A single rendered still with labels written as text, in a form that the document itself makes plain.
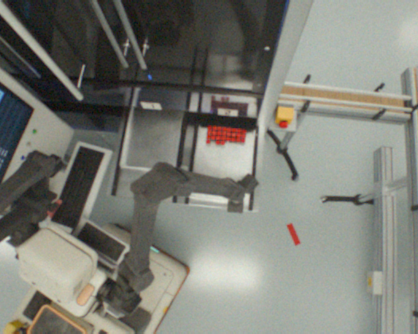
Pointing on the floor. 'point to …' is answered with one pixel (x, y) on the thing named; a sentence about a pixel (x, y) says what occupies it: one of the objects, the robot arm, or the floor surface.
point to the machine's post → (283, 56)
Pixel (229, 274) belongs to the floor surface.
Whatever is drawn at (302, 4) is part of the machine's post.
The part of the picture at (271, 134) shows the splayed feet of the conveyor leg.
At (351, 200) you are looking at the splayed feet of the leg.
